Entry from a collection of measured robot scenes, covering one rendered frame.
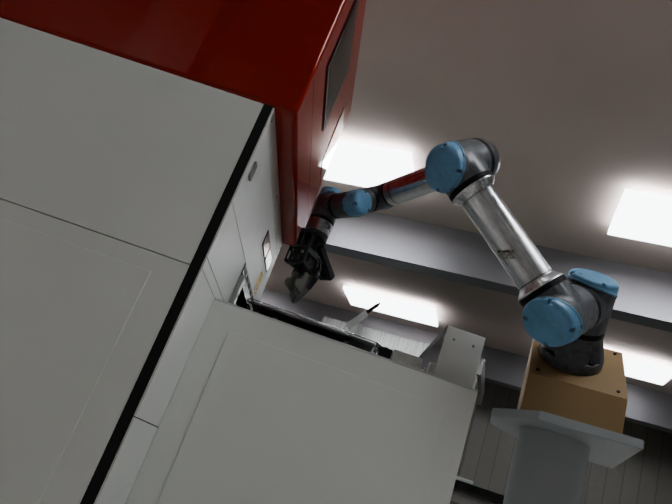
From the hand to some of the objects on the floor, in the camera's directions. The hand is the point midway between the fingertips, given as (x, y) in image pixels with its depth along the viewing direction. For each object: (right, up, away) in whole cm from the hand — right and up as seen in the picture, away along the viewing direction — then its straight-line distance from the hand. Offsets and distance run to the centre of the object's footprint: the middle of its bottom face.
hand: (296, 300), depth 178 cm
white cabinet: (-15, -96, -23) cm, 100 cm away
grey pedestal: (+47, -103, -63) cm, 129 cm away
